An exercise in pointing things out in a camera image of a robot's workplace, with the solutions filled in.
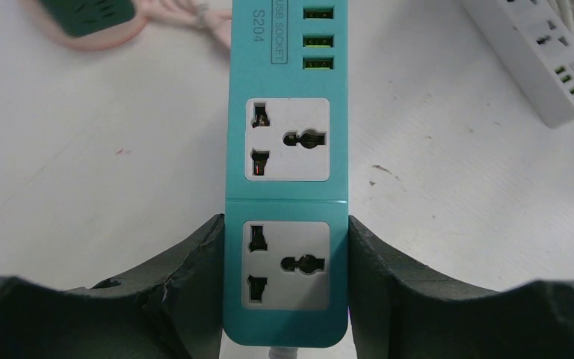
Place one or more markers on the round pink socket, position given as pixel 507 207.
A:
pixel 101 40

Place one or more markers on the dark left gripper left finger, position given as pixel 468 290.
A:
pixel 169 306

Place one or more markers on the dark green cube socket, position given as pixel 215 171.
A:
pixel 78 18

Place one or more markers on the teal power strip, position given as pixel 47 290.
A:
pixel 285 272

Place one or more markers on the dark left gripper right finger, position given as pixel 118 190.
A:
pixel 401 308

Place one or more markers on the white power strip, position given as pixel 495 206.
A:
pixel 535 41

